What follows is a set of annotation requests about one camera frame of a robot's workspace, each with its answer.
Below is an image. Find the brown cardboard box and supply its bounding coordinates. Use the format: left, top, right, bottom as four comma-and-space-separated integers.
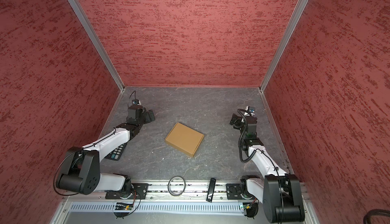
165, 122, 204, 158

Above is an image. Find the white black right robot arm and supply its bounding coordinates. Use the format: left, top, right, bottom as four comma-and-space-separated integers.
230, 109, 305, 224

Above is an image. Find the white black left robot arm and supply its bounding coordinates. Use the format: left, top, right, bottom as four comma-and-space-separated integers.
53, 105, 155, 199

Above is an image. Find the black desk calculator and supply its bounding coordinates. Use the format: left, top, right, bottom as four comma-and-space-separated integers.
105, 143, 127, 161

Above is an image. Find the black rectangular remote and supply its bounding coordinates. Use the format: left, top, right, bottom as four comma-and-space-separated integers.
206, 178, 216, 203

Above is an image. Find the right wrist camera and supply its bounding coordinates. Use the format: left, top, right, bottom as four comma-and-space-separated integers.
244, 106, 256, 116

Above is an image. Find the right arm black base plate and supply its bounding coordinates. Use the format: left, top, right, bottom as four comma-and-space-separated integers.
226, 183, 255, 200

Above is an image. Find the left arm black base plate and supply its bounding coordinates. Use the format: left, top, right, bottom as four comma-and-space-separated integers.
105, 183, 149, 201

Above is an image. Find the black cable ring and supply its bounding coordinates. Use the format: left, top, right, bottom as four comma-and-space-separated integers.
167, 176, 186, 197

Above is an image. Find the aluminium front frame rail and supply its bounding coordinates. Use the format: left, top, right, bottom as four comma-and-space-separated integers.
62, 180, 311, 203

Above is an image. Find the left rear aluminium corner post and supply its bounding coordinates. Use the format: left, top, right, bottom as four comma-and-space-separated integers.
67, 0, 126, 92

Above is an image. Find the aluminium corner post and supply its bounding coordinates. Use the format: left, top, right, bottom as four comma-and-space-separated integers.
67, 0, 126, 92
260, 0, 309, 94

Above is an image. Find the right rear aluminium corner post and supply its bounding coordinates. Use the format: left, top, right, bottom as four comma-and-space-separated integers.
260, 0, 309, 94

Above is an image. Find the black cable bottom right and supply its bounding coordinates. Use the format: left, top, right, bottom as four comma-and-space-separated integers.
363, 209, 390, 224

